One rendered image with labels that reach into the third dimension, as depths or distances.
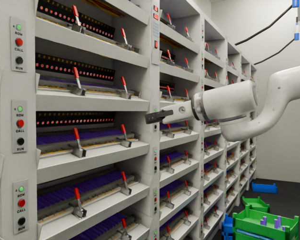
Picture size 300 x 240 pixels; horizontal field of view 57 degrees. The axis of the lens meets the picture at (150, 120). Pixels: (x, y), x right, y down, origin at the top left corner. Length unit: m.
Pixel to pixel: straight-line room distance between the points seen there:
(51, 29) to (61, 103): 0.20
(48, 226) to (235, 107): 0.61
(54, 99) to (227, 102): 0.46
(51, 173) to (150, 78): 0.64
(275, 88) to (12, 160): 0.69
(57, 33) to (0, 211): 0.47
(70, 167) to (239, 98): 0.51
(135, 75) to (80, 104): 0.47
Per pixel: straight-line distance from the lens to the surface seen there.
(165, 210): 1.53
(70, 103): 0.84
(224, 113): 0.77
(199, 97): 0.79
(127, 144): 1.09
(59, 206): 0.94
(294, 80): 0.83
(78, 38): 0.89
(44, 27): 0.81
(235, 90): 0.76
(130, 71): 1.29
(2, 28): 0.72
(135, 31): 1.32
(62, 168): 0.83
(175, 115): 0.79
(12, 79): 0.72
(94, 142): 1.02
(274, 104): 0.81
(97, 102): 0.93
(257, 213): 1.91
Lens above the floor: 1.07
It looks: 2 degrees down
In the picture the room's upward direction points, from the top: straight up
